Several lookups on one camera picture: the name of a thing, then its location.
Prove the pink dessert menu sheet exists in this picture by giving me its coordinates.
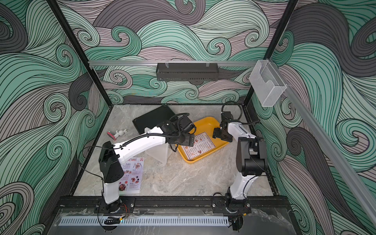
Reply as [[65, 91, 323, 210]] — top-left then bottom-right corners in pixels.
[[118, 157, 145, 195]]

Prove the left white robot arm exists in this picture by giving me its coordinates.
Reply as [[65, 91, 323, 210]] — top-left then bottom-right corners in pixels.
[[99, 113, 197, 213]]

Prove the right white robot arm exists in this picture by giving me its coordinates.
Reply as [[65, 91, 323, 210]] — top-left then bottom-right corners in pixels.
[[212, 101, 267, 214]]

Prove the yellow plastic tray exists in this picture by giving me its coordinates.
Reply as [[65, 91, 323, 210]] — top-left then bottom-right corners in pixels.
[[178, 117, 229, 164]]

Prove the black flat case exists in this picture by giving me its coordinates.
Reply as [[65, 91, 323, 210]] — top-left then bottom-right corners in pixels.
[[132, 105, 175, 134]]

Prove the white figurine pink base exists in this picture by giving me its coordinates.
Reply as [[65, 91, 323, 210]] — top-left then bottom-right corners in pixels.
[[106, 129, 127, 141]]

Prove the black wall shelf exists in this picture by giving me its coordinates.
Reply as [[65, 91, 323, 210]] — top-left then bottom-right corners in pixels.
[[156, 62, 219, 82]]

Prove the clear wall brochure holder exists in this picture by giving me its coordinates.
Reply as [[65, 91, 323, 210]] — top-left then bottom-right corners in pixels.
[[249, 60, 287, 107]]

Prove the back aluminium rail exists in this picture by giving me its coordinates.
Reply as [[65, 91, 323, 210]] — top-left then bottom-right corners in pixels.
[[88, 60, 257, 67]]

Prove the aluminium rail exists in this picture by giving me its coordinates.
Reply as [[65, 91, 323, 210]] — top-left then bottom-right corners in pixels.
[[270, 60, 376, 227], [88, 60, 257, 67]]

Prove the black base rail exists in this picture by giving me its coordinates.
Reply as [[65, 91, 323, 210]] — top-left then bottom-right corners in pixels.
[[57, 194, 290, 215]]

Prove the white slotted cable duct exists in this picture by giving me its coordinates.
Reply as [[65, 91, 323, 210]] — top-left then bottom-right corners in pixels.
[[57, 216, 229, 226]]

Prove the right aluminium rail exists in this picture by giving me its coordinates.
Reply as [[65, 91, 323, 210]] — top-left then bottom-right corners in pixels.
[[270, 60, 376, 227]]

